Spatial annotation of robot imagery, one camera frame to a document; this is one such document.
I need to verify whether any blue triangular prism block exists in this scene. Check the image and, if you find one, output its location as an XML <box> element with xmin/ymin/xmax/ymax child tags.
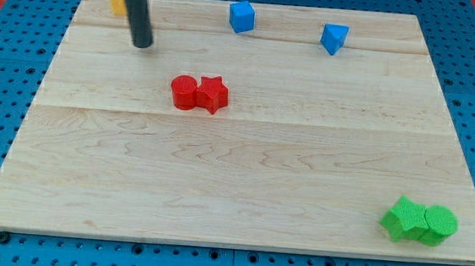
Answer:
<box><xmin>320</xmin><ymin>24</ymin><xmax>350</xmax><ymax>56</ymax></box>

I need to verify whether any green star block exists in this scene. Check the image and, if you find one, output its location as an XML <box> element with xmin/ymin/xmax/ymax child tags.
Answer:
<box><xmin>380</xmin><ymin>196</ymin><xmax>429</xmax><ymax>242</ymax></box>

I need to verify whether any red star block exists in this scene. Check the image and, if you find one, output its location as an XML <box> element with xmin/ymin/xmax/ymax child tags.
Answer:
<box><xmin>196</xmin><ymin>76</ymin><xmax>229</xmax><ymax>114</ymax></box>

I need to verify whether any blue cube block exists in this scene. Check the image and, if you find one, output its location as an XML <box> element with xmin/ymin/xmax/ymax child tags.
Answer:
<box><xmin>229</xmin><ymin>1</ymin><xmax>256</xmax><ymax>34</ymax></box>

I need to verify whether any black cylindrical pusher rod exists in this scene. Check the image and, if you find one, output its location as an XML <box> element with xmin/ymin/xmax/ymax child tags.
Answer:
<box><xmin>124</xmin><ymin>0</ymin><xmax>154</xmax><ymax>49</ymax></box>

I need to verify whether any green cylinder block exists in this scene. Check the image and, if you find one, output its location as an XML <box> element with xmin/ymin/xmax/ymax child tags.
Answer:
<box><xmin>418</xmin><ymin>205</ymin><xmax>459</xmax><ymax>247</ymax></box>

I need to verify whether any red cylinder block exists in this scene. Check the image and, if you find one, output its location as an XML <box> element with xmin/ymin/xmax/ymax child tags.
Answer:
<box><xmin>171</xmin><ymin>75</ymin><xmax>198</xmax><ymax>110</ymax></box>

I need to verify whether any light wooden board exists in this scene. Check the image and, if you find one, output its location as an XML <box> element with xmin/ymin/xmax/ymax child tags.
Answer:
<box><xmin>0</xmin><ymin>0</ymin><xmax>475</xmax><ymax>265</ymax></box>

